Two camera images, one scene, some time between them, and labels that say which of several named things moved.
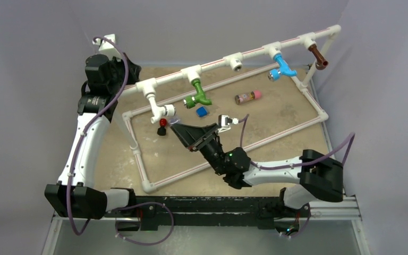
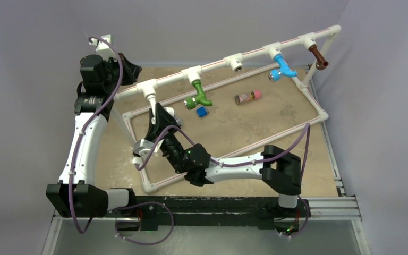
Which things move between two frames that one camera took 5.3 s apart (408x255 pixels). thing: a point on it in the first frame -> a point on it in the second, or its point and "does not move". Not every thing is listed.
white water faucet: x=158 y=111 does not move
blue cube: x=201 y=111 does not move
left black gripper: x=133 y=70 does not move
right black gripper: x=188 y=135 -> x=163 y=121
